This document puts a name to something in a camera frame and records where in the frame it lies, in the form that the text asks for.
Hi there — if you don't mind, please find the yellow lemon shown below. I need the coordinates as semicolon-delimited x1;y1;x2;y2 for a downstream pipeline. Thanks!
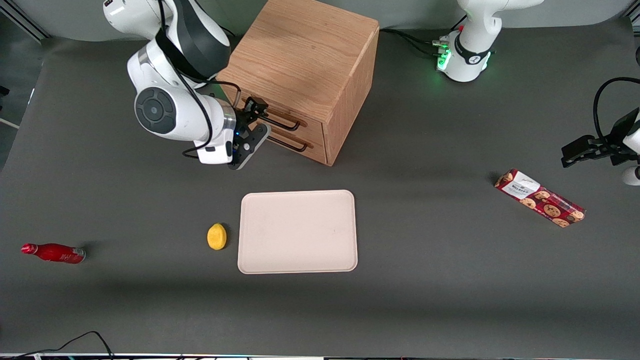
207;223;228;251

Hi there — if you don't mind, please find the beige rectangular tray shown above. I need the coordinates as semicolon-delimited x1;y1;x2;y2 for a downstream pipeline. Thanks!
237;189;359;275

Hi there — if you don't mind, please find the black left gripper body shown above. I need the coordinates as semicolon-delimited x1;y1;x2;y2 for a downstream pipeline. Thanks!
597;107;640;166

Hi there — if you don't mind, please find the dark grey table mat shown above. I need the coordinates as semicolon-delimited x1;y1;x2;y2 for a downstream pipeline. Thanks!
0;17;640;357

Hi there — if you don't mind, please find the thin black floor cable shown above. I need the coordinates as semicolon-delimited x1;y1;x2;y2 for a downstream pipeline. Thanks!
0;330;116;360

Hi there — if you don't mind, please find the right wrist camera mount plate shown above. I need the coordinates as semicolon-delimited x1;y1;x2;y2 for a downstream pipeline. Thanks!
228;123;272;171

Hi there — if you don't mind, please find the red cookie box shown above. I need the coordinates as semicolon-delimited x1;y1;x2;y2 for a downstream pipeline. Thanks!
494;168;587;229

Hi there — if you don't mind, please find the black base cable bundle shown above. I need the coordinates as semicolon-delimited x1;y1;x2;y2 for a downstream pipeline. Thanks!
379;27;449;60

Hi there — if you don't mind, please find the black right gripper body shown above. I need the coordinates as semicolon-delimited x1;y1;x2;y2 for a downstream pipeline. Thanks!
231;105;254;151

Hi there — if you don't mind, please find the oak wooden drawer cabinet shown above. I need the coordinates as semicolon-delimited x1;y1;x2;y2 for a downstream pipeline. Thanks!
216;0;381;167

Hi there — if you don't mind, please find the black metal drawer handle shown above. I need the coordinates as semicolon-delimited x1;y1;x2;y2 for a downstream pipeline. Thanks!
268;132;314;153
259;110;307;132

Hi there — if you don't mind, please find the black cable loop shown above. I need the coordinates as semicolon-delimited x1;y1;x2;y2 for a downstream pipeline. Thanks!
593;77;640;144

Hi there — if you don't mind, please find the wooden drawer with worn inside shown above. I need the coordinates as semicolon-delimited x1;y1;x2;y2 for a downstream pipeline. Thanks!
221;82;327;146

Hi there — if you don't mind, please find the red bottle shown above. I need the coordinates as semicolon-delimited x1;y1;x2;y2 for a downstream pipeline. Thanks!
21;243;87;265

